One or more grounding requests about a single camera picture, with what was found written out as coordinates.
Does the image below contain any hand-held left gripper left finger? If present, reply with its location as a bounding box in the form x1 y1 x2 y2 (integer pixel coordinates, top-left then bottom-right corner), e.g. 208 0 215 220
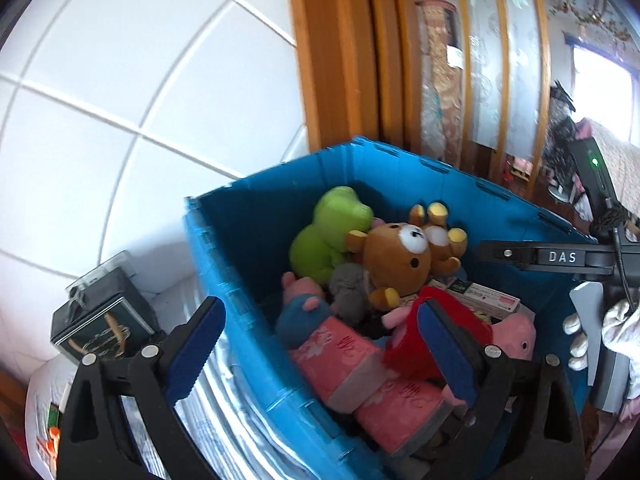
57 296 227 480

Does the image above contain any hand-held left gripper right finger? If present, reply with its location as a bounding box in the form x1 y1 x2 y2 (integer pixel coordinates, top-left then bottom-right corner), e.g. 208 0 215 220
416 297 586 480

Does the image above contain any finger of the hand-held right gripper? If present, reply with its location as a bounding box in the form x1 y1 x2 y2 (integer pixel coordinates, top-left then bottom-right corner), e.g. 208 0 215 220
475 240 588 273

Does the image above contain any pink pig plush red dress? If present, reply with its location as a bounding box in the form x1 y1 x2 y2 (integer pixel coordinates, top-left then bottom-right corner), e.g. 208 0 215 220
381 287 537 411

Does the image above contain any blue plastic crate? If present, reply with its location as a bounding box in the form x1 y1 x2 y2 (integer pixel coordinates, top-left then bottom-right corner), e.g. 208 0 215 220
182 135 601 480

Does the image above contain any brown bear plush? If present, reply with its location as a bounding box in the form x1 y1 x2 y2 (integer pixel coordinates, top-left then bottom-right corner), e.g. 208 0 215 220
347 201 469 312

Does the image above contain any yellow plush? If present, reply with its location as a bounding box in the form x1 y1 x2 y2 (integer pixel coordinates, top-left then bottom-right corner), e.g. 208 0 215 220
35 402 63 466

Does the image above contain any light green frog plush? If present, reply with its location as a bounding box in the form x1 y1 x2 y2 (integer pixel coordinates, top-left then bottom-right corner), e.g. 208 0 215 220
290 186 375 286

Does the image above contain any striped white blue desktop cloth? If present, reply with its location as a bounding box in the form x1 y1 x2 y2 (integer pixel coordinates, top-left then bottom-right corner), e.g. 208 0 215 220
25 280 281 480

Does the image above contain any person's right hand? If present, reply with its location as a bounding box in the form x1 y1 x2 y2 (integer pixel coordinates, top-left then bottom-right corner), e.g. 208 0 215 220
562 299 640 372

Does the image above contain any white box red label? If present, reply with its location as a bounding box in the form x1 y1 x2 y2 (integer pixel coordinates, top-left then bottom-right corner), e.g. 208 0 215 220
427 277 522 321

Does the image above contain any black gift box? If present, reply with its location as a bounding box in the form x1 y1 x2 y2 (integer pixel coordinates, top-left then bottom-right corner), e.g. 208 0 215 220
50 252 161 366

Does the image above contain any pig plush blue shirt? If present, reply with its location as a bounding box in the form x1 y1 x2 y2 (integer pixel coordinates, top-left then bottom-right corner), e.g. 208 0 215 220
274 271 335 348

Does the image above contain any grey plush toy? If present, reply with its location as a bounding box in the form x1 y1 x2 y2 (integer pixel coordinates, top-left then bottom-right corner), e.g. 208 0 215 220
327 262 373 325

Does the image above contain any rolled patterned carpet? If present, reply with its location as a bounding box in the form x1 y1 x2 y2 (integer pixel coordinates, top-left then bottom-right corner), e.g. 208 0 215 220
417 0 468 166

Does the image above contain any frosted glass sliding door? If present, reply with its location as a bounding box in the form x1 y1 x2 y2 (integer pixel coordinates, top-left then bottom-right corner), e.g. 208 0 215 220
450 0 556 191

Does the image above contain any wooden door frame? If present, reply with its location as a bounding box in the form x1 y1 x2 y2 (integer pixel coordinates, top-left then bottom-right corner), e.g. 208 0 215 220
285 0 426 153

